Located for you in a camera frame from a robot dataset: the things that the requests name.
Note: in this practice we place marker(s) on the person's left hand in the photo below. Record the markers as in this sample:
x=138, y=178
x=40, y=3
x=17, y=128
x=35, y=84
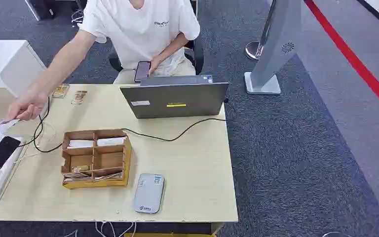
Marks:
x=155, y=63

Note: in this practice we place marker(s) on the person's right hand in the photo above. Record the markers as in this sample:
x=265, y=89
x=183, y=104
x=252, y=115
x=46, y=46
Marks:
x=26, y=106

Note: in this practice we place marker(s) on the black smartphone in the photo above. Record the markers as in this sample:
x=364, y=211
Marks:
x=142, y=71

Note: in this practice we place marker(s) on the pale card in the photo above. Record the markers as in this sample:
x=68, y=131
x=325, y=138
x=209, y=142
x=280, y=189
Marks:
x=11, y=121

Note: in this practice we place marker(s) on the person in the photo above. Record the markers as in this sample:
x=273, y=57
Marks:
x=137, y=32

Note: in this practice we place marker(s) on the gold printed card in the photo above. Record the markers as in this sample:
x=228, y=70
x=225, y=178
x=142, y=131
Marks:
x=80, y=169
x=79, y=97
x=60, y=91

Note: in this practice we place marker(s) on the grey laptop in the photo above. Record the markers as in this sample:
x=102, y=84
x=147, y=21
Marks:
x=176, y=99

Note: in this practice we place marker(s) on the white cabinet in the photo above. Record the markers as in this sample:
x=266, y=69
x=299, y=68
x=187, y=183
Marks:
x=6, y=65

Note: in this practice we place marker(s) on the white card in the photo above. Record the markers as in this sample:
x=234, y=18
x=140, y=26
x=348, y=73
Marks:
x=80, y=144
x=111, y=141

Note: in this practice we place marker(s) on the card stack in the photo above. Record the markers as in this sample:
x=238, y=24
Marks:
x=107, y=177
x=76, y=177

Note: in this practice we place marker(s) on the wooden card box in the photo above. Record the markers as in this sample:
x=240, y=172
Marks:
x=96, y=160

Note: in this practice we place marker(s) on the black box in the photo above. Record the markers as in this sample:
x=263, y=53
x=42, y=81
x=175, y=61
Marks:
x=42, y=8

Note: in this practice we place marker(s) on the chrome stanchion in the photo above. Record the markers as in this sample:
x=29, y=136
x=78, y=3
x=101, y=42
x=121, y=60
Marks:
x=254, y=50

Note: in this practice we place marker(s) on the grey kiosk stand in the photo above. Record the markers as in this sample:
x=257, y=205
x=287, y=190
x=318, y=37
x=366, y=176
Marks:
x=274, y=49

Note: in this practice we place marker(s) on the red floor tape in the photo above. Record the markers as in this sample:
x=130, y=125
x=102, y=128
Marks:
x=356, y=63

